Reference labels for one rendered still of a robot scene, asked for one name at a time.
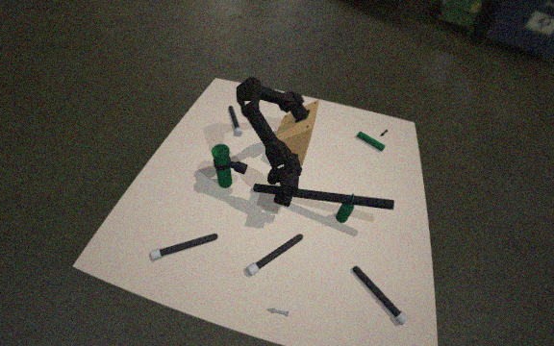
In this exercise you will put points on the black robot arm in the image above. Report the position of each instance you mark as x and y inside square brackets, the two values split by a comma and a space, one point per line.
[276, 150]

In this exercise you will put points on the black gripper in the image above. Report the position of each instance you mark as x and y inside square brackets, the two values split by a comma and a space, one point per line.
[283, 199]

